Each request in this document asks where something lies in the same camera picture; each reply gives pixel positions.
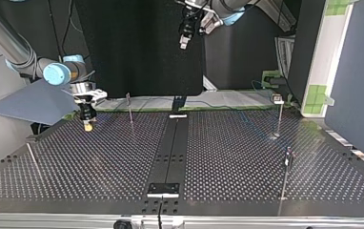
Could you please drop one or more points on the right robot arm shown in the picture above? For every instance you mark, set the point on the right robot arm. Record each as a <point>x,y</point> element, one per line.
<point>10,38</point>

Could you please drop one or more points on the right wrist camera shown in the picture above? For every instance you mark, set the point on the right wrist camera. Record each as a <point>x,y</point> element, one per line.
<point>98,94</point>

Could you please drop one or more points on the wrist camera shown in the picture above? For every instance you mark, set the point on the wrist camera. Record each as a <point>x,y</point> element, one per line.
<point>98,94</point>
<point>211,22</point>

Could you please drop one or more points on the metal post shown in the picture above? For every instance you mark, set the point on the metal post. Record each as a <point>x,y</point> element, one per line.
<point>279,114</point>
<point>34,159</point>
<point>287,171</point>
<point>129,106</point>

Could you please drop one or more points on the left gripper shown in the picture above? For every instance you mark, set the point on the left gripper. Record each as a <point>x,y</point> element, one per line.
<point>188,24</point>

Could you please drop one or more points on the black panel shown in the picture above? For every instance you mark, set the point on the black panel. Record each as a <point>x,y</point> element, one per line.
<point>138,47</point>

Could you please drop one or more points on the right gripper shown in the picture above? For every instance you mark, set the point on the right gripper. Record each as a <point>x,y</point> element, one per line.
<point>87,111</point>

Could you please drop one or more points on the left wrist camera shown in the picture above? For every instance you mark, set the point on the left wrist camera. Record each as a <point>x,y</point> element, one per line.
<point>211,22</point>

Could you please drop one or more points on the grey board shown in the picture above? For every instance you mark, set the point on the grey board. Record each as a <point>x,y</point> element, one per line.
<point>34,101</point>

